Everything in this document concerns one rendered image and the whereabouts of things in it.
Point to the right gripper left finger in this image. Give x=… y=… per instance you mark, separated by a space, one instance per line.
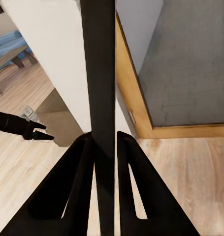
x=60 y=205

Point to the door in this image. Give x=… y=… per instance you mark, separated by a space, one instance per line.
x=170 y=66

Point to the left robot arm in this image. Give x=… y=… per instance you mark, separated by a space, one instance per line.
x=23 y=124

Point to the cabinet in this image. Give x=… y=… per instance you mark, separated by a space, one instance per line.
x=59 y=122

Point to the sofa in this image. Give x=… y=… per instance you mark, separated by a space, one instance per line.
x=11 y=41

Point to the poster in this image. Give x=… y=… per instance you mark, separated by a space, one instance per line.
x=99 y=24

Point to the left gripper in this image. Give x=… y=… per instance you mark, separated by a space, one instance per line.
x=20 y=126

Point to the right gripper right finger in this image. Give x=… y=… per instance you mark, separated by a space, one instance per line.
x=165 y=217

